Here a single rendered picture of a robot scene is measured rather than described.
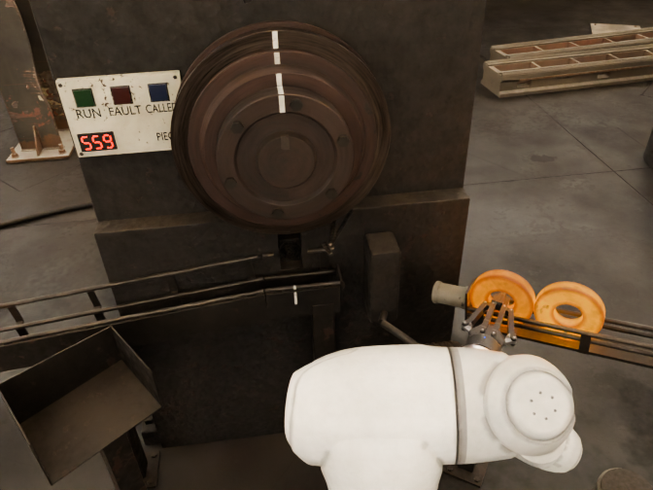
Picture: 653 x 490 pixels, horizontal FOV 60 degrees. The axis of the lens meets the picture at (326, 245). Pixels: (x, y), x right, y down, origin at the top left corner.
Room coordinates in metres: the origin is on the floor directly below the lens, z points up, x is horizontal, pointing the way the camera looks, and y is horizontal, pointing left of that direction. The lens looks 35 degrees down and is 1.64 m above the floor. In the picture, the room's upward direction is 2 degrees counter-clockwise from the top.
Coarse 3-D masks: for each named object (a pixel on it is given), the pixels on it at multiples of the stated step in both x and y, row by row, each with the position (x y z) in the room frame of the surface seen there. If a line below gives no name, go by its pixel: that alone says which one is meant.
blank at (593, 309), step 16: (544, 288) 1.03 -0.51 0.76; (560, 288) 0.99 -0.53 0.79; (576, 288) 0.98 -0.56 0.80; (544, 304) 1.00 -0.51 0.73; (560, 304) 0.99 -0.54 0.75; (576, 304) 0.97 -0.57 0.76; (592, 304) 0.96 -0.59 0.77; (544, 320) 1.00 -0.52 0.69; (560, 320) 0.99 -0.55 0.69; (576, 320) 0.98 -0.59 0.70; (592, 320) 0.95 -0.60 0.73
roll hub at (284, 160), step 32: (256, 96) 1.05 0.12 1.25; (288, 96) 1.04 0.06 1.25; (320, 96) 1.08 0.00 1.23; (224, 128) 1.03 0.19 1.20; (256, 128) 1.04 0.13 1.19; (288, 128) 1.05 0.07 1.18; (320, 128) 1.06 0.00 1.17; (224, 160) 1.03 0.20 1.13; (256, 160) 1.04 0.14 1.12; (288, 160) 1.03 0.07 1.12; (320, 160) 1.06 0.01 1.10; (352, 160) 1.05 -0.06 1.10; (256, 192) 1.04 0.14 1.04; (288, 192) 1.05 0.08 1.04; (320, 192) 1.05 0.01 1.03
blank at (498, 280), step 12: (480, 276) 1.10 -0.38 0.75; (492, 276) 1.07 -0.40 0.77; (504, 276) 1.06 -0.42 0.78; (516, 276) 1.06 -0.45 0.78; (480, 288) 1.08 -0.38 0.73; (492, 288) 1.06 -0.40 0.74; (504, 288) 1.05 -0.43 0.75; (516, 288) 1.04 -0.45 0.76; (528, 288) 1.03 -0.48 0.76; (480, 300) 1.07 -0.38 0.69; (516, 300) 1.03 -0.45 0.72; (528, 300) 1.02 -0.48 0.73; (516, 312) 1.03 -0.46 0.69; (528, 312) 1.02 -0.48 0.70
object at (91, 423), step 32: (64, 352) 0.92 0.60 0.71; (96, 352) 0.96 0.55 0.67; (128, 352) 0.93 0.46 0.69; (0, 384) 0.83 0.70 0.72; (32, 384) 0.87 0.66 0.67; (64, 384) 0.90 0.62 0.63; (96, 384) 0.92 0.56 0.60; (128, 384) 0.92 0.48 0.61; (32, 416) 0.85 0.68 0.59; (64, 416) 0.84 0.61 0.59; (96, 416) 0.83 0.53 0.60; (128, 416) 0.83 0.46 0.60; (32, 448) 0.68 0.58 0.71; (64, 448) 0.76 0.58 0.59; (96, 448) 0.75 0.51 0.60; (128, 448) 0.84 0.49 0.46; (128, 480) 0.83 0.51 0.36
